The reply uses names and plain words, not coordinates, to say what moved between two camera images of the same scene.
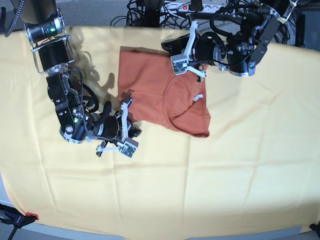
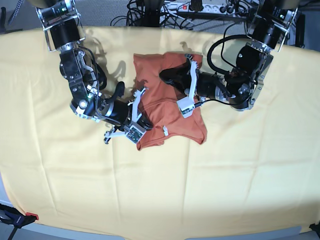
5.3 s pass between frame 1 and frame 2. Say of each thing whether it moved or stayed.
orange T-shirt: moved
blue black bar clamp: stayed
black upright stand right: stayed
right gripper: moved
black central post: stayed
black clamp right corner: stayed
